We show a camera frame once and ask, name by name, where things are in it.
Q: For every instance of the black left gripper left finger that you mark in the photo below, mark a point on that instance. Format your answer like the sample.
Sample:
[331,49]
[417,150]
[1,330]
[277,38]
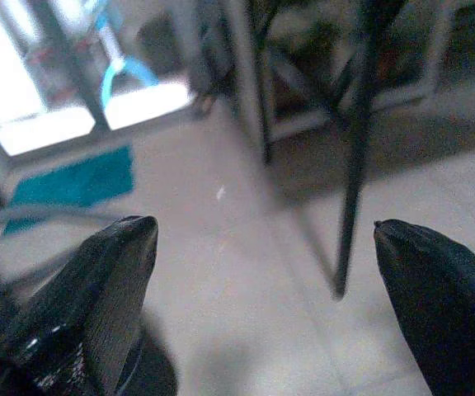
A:
[97,297]

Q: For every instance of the teal floor mat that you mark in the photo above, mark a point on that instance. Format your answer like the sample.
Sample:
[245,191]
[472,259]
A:
[76,183]

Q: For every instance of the black metal table leg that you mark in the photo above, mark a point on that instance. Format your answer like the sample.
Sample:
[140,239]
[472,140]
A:
[355,165]
[258,82]

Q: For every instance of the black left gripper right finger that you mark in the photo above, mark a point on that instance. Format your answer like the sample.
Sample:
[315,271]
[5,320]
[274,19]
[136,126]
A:
[439,305]

